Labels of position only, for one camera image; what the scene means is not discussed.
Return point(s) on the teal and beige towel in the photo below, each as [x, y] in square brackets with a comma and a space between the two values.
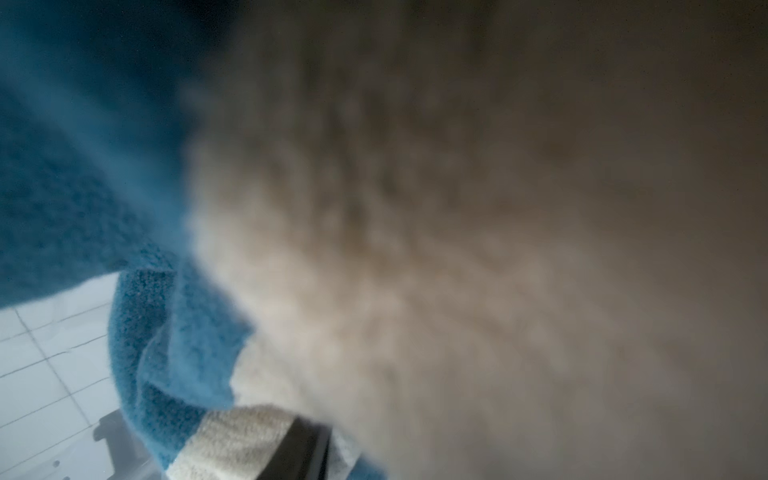
[486, 239]

